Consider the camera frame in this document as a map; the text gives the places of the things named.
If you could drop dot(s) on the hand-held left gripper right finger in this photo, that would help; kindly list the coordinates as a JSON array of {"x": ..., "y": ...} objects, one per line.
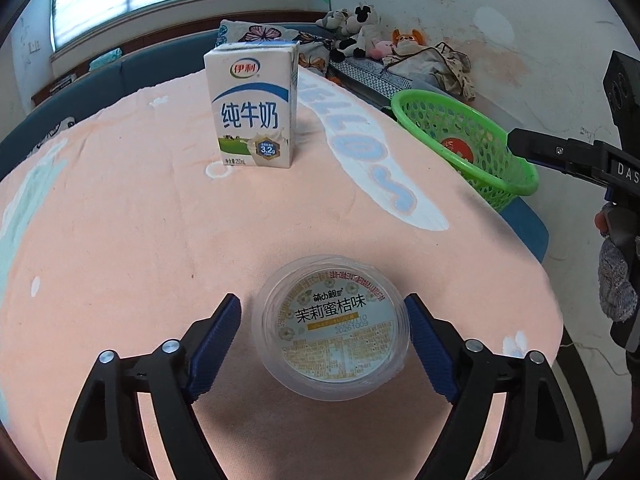
[{"x": 430, "y": 350}]

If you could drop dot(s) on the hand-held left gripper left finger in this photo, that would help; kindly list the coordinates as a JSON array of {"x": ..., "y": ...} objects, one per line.
[{"x": 215, "y": 347}]

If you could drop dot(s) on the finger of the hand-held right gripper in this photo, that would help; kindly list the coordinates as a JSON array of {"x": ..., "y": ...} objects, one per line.
[{"x": 550, "y": 152}]

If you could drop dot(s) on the green plastic mesh basket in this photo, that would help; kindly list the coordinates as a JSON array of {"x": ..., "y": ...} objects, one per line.
[{"x": 500, "y": 180}]

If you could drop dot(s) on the red printed paper cup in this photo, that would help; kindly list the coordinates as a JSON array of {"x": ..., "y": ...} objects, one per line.
[{"x": 457, "y": 147}]

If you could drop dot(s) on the clear jelly cup with label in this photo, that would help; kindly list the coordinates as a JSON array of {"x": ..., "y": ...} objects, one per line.
[{"x": 330, "y": 330}]

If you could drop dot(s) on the white milk carton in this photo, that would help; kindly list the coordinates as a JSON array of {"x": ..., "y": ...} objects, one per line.
[{"x": 250, "y": 110}]

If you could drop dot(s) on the person's right hand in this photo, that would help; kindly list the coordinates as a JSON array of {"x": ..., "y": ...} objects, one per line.
[{"x": 617, "y": 280}]

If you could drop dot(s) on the beige crumpled cloth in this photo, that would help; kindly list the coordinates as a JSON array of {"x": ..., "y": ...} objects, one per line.
[{"x": 440, "y": 67}]

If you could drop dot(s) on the orange fox plush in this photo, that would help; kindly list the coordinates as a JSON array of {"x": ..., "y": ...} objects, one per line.
[{"x": 407, "y": 40}]

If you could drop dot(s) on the pink plush toy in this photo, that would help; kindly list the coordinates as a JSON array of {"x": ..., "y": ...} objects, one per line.
[{"x": 381, "y": 49}]

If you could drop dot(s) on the black and white cow plush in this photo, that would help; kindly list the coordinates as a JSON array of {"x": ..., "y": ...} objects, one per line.
[{"x": 360, "y": 25}]

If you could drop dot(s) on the grey plush toy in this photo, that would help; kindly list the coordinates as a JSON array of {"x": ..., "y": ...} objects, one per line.
[{"x": 332, "y": 17}]

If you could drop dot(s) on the teal cloth item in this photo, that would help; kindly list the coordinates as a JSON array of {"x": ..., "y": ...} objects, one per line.
[{"x": 106, "y": 57}]

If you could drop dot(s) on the butterfly print pillow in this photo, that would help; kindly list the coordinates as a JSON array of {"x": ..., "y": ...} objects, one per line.
[{"x": 250, "y": 32}]

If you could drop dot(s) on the white wall switch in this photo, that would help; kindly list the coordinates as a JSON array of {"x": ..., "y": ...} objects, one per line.
[{"x": 34, "y": 46}]

